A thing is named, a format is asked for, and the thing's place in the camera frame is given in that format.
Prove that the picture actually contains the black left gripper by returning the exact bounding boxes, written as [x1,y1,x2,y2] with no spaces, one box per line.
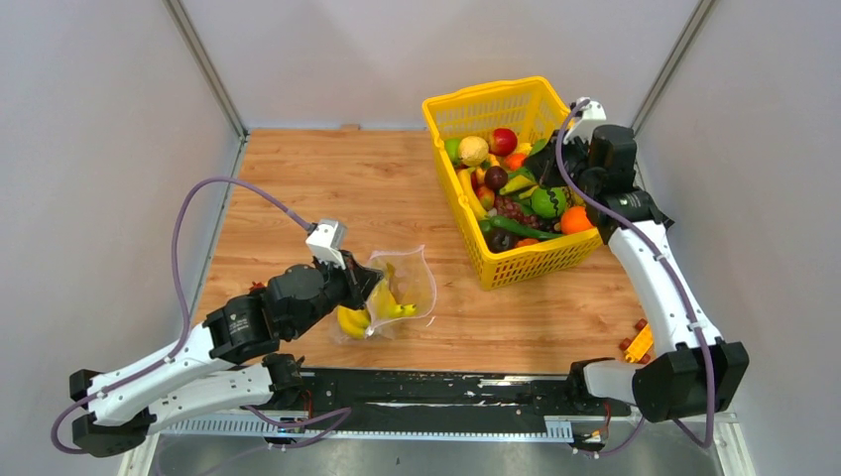
[289,248,386,340]

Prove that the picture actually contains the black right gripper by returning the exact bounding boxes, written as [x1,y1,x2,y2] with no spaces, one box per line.
[526,129,601,196]

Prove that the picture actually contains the yellow banana bunch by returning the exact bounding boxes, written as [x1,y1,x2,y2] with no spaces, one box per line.
[337,264,418,340]

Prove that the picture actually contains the clear zip top bag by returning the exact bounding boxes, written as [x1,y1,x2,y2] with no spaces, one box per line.
[333,245,437,343]

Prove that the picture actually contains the yellow plastic basket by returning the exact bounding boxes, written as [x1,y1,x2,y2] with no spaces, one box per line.
[421,76,602,291]

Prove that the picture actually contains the orange fruit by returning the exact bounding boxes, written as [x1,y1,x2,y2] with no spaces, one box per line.
[558,205,594,235]

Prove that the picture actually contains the beige lemon fruit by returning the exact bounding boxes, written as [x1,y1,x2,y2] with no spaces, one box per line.
[457,136,490,167]

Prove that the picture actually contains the orange carrot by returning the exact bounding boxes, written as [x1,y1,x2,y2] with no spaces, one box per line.
[502,153,528,172]

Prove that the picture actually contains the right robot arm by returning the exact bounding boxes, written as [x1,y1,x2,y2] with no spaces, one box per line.
[525,125,750,422]

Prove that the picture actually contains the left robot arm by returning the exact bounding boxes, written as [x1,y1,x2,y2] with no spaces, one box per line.
[69,252,386,458]

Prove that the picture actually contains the small watermelon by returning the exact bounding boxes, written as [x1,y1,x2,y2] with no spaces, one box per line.
[530,187,567,219]

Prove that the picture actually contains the red apple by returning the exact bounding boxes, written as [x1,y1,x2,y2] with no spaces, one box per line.
[488,128,519,157]

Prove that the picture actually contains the dark purple passion fruit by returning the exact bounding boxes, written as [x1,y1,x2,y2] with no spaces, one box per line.
[483,166,509,191]

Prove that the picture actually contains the purple grapes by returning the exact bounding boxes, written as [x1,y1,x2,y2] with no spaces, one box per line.
[494,195,541,229]

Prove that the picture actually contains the small red peach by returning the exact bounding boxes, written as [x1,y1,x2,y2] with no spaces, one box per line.
[475,185,496,211]

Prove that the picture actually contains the green cucumber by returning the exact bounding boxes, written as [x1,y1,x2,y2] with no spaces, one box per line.
[478,215,561,241]

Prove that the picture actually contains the dark avocado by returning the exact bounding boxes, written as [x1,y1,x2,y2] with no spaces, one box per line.
[483,227,519,254]

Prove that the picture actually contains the green apple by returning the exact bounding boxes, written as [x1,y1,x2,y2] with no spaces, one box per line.
[444,138,461,168]

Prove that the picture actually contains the yellow orange toy block car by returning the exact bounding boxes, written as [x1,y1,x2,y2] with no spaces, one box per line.
[619,318,654,365]

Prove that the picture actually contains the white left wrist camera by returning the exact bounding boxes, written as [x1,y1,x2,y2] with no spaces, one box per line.
[305,219,347,270]

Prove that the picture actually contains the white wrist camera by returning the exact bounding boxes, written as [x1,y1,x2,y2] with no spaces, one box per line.
[563,97,607,144]
[305,219,347,270]

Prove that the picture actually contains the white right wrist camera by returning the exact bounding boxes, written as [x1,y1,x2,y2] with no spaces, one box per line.
[563,97,607,144]

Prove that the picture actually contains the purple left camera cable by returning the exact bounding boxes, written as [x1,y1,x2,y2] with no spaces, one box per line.
[51,176,316,456]

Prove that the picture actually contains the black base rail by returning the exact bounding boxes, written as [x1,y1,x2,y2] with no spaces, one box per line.
[260,367,632,435]

